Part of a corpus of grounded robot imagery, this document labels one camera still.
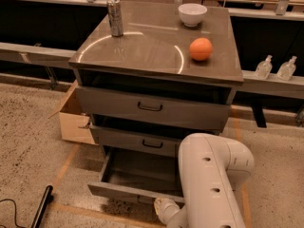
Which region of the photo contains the grey bottom drawer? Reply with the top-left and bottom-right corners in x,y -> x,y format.
87,148 -> 183,205

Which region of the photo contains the grey drawer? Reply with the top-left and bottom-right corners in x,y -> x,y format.
87,148 -> 183,205
75,85 -> 230,132
89,124 -> 219,159

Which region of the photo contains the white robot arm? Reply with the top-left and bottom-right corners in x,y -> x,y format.
154,133 -> 254,228

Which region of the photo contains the grey middle drawer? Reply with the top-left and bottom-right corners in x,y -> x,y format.
89,124 -> 219,159

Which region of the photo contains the grey top drawer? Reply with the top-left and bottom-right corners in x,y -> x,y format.
75,85 -> 230,132

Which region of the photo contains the grey drawer cabinet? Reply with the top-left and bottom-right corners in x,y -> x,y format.
68,0 -> 244,176

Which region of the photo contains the cardboard box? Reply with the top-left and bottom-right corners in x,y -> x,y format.
49,82 -> 95,145

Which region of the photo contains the orange fruit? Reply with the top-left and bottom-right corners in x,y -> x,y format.
189,38 -> 213,61

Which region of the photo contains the left clear sanitizer bottle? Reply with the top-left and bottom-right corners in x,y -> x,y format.
255,55 -> 273,80

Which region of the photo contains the white bowl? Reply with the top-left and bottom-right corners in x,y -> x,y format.
179,3 -> 207,27

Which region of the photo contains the silver metal can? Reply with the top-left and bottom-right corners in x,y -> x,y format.
106,0 -> 124,37

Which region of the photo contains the black pole with cable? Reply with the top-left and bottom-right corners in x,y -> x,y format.
0,185 -> 53,228

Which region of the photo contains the grey metal rail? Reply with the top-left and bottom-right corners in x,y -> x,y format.
0,43 -> 304,100

